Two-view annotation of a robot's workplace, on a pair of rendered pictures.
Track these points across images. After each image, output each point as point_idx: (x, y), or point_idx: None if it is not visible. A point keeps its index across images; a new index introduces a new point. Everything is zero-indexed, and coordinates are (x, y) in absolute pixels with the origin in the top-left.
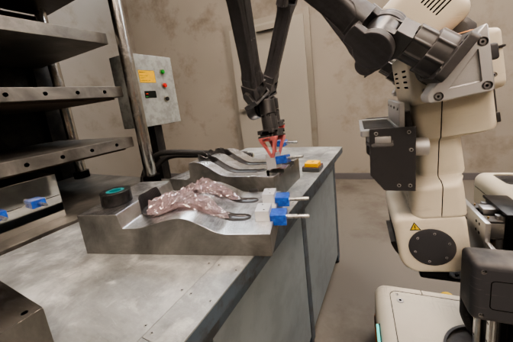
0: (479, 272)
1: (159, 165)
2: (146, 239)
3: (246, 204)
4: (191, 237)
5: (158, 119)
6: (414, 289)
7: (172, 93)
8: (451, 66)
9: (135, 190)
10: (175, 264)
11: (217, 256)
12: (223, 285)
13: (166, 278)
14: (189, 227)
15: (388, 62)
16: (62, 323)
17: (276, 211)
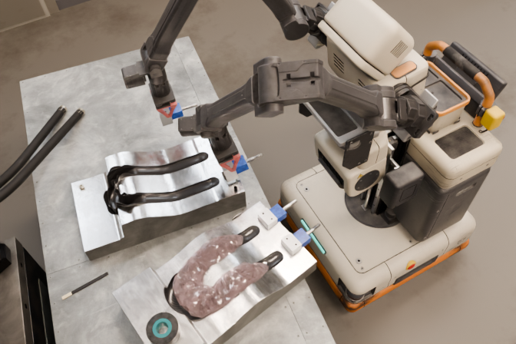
0: (398, 190)
1: None
2: (229, 332)
3: (256, 240)
4: (266, 302)
5: None
6: (309, 170)
7: None
8: (423, 132)
9: (143, 307)
10: (264, 327)
11: (282, 297)
12: (315, 312)
13: (276, 339)
14: (265, 299)
15: (316, 25)
16: None
17: (299, 236)
